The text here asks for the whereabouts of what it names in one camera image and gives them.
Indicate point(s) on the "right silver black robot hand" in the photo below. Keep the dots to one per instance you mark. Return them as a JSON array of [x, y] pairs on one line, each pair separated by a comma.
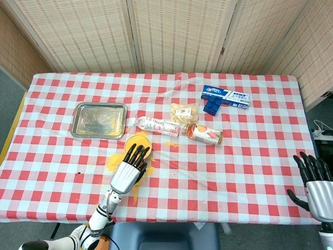
[[320, 198]]

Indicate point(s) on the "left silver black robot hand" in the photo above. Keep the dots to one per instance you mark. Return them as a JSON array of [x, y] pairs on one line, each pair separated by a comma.
[[125, 174]]

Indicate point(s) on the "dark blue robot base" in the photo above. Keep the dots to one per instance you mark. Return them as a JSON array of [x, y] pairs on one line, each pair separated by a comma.
[[166, 237]]

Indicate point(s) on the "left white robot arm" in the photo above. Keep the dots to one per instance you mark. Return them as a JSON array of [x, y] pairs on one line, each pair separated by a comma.
[[99, 221]]

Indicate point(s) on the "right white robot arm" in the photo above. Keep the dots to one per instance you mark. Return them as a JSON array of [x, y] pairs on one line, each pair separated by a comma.
[[327, 237]]

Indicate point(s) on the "yellow bowl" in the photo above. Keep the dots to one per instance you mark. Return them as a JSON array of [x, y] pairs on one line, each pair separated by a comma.
[[139, 140]]

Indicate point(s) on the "metal tray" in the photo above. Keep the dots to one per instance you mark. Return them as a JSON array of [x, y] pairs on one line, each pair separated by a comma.
[[99, 119]]

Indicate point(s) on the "spilled yellow powder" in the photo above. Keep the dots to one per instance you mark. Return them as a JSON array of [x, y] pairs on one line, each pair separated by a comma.
[[114, 161]]

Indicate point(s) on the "black box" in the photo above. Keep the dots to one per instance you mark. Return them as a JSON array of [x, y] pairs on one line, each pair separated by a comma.
[[325, 149]]

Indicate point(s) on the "clear plastic water bottle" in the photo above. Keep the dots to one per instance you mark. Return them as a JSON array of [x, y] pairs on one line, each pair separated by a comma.
[[158, 126]]

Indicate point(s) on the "orange object on floor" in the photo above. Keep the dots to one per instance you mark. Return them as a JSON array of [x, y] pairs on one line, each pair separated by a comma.
[[105, 243]]

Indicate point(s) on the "red white checked tablecloth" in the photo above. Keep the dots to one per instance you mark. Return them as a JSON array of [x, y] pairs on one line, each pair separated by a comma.
[[208, 169]]

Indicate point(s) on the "clear snack bag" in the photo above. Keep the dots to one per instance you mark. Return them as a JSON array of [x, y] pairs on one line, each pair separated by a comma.
[[183, 112]]

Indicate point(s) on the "black table leg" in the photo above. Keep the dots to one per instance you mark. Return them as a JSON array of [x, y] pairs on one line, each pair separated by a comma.
[[55, 230]]

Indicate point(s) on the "orange juice bottle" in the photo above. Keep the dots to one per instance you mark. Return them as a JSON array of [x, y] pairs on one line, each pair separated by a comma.
[[205, 134]]

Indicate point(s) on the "blue building block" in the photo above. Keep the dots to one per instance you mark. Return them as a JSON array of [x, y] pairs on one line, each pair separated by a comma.
[[210, 108]]

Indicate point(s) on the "blue toothpaste box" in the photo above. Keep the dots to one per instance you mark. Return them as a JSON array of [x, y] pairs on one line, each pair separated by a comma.
[[234, 97]]

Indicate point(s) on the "woven folding screen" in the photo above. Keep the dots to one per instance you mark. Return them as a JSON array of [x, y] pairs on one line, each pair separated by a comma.
[[91, 39]]

